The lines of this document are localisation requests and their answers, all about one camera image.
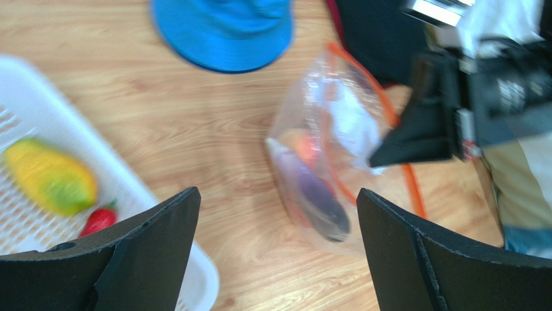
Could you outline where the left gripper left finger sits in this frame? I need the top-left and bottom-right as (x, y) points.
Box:
(1, 187), (201, 310)

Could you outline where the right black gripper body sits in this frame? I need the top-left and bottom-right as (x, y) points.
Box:
(455, 38), (551, 160)

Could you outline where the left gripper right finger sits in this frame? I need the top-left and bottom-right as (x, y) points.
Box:
(357, 189), (551, 310)

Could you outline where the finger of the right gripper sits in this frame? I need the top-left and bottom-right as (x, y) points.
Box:
(369, 54), (459, 168)

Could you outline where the red chili pepper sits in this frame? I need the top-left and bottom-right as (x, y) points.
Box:
(78, 200), (118, 238)

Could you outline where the clear orange-zip bag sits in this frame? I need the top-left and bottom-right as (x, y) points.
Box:
(265, 43), (427, 256)

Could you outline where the yellow green mango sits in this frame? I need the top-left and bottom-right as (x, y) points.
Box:
(2, 137), (98, 216)

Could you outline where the purple eggplant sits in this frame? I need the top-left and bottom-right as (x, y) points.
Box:
(265, 138), (351, 243)

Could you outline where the pink peach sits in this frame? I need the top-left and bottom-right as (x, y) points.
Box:
(278, 128), (321, 168)

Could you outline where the blue yellow checked pillow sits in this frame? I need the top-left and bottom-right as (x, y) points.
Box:
(483, 133), (551, 259)

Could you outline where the black folded cloth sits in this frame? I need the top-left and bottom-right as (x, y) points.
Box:
(326, 0), (428, 87)

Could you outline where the white plastic basket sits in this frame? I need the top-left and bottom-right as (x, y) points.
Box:
(1, 56), (220, 310)

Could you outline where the blue bucket hat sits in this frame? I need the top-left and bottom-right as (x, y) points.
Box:
(150, 0), (293, 74)

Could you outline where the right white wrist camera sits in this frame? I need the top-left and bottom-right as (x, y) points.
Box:
(400, 0), (545, 58)

